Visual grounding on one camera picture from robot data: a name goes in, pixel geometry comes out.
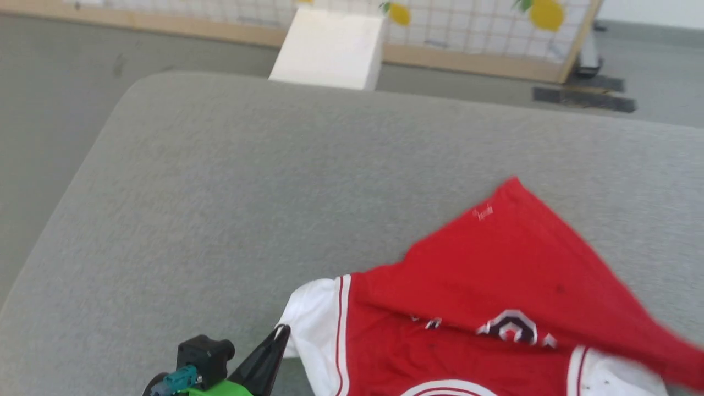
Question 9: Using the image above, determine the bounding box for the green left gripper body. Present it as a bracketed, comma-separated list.
[187, 379, 254, 396]

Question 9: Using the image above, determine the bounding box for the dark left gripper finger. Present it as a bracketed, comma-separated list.
[228, 326, 287, 396]
[250, 326, 291, 396]

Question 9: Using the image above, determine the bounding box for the red and white sports jersey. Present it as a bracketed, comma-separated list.
[278, 176, 704, 396]

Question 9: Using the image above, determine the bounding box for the grey fabric sofa cushion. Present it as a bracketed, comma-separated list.
[0, 70, 704, 396]

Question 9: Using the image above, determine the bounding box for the white rectangular box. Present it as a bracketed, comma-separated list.
[268, 7, 384, 91]

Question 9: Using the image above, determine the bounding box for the lemon print grid sheet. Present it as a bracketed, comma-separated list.
[60, 0, 597, 64]

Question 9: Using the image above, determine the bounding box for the long black floor tape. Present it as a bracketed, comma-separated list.
[532, 87, 637, 113]

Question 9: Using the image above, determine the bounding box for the short black floor tape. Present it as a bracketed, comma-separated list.
[566, 74, 626, 93]

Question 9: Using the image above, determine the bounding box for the grey metal partition stand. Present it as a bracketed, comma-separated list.
[575, 22, 608, 78]

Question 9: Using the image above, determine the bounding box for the left teal plug black cable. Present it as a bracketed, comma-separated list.
[150, 365, 199, 396]

